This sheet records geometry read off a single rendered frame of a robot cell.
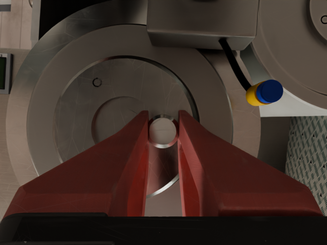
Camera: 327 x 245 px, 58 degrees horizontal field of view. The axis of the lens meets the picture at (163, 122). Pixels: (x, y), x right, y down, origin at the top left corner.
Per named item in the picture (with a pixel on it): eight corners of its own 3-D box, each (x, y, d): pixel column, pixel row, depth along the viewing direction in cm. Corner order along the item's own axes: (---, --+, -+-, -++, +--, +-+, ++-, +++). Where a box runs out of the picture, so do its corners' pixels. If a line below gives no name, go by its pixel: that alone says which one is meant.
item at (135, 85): (50, 54, 15) (198, 53, 15) (65, 62, 17) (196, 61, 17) (50, 201, 15) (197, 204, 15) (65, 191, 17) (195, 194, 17)
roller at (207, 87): (246, 34, 16) (220, 246, 16) (204, 86, 42) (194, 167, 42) (37, 12, 16) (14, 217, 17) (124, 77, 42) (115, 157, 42)
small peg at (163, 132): (177, 112, 12) (181, 146, 12) (177, 113, 15) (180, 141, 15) (143, 116, 12) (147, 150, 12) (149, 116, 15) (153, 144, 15)
